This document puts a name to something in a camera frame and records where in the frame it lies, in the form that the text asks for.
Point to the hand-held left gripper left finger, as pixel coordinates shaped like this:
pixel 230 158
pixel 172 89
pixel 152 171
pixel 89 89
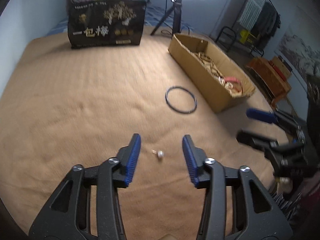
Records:
pixel 132 160

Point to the person's right hand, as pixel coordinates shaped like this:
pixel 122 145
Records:
pixel 283 183

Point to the white striped towel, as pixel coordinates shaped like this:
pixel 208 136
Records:
pixel 251 7

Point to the wall picture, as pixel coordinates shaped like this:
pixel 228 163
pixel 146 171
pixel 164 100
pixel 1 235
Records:
pixel 297 45

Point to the yellow box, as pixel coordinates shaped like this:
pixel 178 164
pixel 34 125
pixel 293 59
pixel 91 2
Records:
pixel 246 36

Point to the black clothes rack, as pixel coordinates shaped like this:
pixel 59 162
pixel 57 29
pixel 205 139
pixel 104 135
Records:
pixel 226 37

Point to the small pearl earring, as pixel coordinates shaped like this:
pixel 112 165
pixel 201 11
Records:
pixel 160 154

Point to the cardboard box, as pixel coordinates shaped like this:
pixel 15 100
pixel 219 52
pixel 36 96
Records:
pixel 195 62

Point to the black snack bag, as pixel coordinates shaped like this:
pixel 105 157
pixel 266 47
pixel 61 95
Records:
pixel 105 27

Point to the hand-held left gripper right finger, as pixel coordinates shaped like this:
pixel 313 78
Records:
pixel 190 160

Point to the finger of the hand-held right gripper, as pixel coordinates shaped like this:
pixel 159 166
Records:
pixel 260 115
pixel 252 140

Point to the person's right forearm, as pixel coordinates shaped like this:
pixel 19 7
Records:
pixel 312 190

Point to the striped cloth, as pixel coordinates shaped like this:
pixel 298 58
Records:
pixel 285 205

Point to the dark hanging clothes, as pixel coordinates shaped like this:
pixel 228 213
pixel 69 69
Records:
pixel 268 22

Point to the orange wooden chest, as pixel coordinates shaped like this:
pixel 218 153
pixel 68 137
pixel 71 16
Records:
pixel 270 77

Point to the black bangle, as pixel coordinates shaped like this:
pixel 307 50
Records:
pixel 167 100

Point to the black tripod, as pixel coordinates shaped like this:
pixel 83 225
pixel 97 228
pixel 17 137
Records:
pixel 176 12

